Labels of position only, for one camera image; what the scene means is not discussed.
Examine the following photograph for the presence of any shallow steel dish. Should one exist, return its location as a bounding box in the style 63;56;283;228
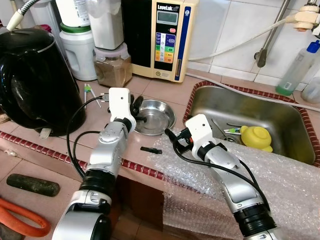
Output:
134;99;177;136

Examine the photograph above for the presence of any steel spoon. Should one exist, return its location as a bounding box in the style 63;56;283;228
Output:
210;118;228;142

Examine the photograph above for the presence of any white blue toothbrush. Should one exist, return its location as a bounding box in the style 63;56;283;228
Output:
223;127;243;136

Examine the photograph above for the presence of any yellow plastic bowl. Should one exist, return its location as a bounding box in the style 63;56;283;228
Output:
240;125;274;153

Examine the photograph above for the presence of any thin black clip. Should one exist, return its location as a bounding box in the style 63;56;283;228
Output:
141;146;162;154

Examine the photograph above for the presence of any clear jar brown powder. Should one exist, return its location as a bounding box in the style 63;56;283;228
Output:
94;44;133;88

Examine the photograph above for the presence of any cream water ionizer machine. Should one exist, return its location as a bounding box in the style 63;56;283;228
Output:
121;0;200;83

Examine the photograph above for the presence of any white container green band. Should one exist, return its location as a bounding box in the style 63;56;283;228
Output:
55;0;98;82

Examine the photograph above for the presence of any steel sink basin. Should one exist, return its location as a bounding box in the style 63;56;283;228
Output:
187;85;317;166

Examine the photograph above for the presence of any brown base cabinet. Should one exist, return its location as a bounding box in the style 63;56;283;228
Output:
112;175;166;240

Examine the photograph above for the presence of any black electric kettle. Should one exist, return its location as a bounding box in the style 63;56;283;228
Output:
0;27;87;137

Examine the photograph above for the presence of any maroon plastic container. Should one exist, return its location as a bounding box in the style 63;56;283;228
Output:
37;24;53;35

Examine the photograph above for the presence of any clear bubble wrap sheet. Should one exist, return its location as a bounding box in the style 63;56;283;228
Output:
150;135;320;240

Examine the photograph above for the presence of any clear plastic cup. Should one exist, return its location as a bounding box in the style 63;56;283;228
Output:
301;70;320;105

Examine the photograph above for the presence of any dark green cylinder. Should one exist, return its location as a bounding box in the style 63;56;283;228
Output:
6;173;61;197

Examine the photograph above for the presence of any clear bottle blue cap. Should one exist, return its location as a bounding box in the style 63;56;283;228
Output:
275;40;320;97

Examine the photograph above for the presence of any cream tap filter fitting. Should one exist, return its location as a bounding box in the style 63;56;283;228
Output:
292;7;320;32

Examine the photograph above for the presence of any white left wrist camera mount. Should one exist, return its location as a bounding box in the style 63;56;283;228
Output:
107;87;137;132

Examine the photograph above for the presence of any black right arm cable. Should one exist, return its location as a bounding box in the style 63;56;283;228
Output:
167;132;273;213

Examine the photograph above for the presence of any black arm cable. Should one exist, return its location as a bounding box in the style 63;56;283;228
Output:
66;96;112;181
167;132;273;213

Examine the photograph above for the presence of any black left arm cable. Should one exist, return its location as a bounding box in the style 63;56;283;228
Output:
66;96;112;181

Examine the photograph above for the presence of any grey drain hose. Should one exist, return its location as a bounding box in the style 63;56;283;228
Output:
185;72;320;113

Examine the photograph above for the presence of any thin white water hose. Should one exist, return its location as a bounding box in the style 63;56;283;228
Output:
187;17;297;63

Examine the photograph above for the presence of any grey wall tap lever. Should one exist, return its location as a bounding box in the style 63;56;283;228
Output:
254;0;292;68

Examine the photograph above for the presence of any orange gas hose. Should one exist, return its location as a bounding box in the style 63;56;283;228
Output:
0;197;52;238

